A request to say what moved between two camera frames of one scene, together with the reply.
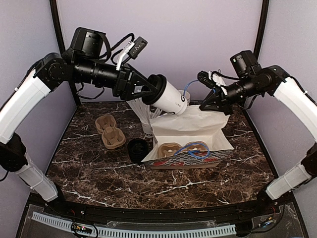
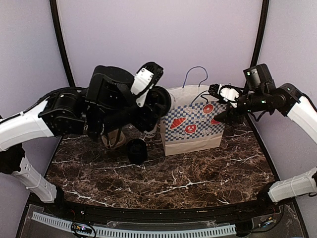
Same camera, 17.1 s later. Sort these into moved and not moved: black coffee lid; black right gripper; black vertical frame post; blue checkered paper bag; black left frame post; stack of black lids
Moved: blue checkered paper bag; black coffee lid; black right gripper
Not moved: black left frame post; black vertical frame post; stack of black lids
